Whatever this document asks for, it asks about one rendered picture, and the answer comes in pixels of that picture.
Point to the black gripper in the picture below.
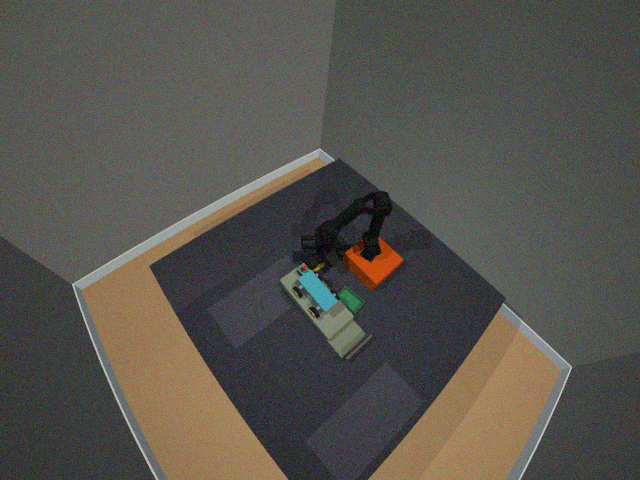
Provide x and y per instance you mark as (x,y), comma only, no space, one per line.
(312,261)

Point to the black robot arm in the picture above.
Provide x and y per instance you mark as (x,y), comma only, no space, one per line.
(328,231)

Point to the green tray floor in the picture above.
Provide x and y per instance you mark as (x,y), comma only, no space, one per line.
(348,298)

